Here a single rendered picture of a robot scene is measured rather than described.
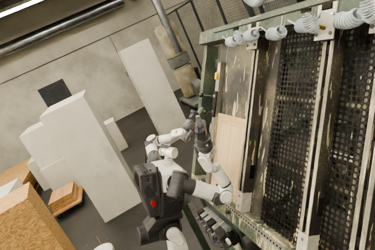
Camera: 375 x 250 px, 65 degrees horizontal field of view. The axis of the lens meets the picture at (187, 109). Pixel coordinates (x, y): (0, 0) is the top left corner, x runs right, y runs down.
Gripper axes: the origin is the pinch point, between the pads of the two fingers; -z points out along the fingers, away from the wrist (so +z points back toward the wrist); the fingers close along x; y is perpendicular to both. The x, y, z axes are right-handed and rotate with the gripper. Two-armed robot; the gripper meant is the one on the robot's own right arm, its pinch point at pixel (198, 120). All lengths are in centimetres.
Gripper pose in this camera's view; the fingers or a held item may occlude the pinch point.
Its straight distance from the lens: 150.4
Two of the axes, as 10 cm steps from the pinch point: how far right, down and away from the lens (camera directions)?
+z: 2.2, 8.5, 4.8
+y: 9.7, -1.5, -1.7
